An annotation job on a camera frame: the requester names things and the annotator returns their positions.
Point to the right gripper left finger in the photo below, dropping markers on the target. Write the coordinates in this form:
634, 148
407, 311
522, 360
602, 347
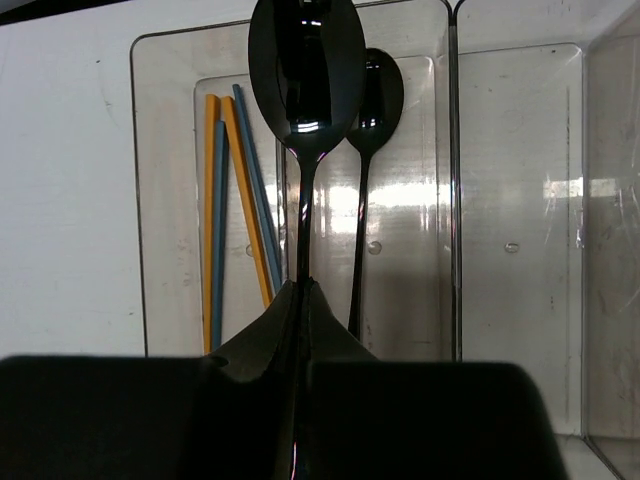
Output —
226, 415

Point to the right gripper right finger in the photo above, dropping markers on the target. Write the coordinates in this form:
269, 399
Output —
371, 419

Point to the grey chopstick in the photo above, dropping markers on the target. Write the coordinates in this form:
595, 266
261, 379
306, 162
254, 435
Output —
219, 229
261, 199

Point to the black spoon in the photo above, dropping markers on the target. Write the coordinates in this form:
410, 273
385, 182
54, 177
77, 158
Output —
377, 120
307, 70

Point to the orange chopstick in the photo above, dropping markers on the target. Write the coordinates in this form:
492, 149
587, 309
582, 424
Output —
247, 198
211, 118

